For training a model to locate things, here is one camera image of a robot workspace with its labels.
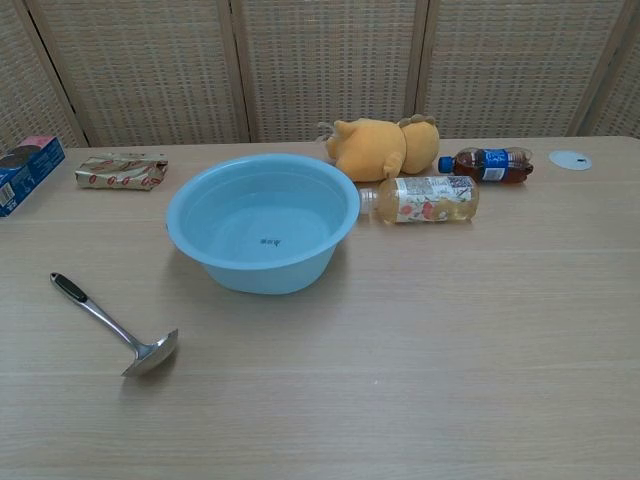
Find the light blue bowl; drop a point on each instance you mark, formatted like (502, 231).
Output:
(260, 272)

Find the gold packet with red prints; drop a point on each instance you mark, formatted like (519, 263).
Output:
(120, 174)

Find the yellow tea bottle white cap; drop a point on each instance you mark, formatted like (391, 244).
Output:
(430, 200)

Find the metal ladle with black grip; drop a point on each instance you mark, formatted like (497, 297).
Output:
(100, 313)

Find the yellow plush toy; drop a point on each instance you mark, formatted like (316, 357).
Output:
(370, 150)

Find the woven bamboo folding screen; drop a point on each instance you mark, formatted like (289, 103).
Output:
(325, 65)

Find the dark cola bottle blue cap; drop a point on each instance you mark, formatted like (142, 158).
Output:
(492, 165)

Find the blue cookie box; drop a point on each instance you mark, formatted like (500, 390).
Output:
(25, 175)

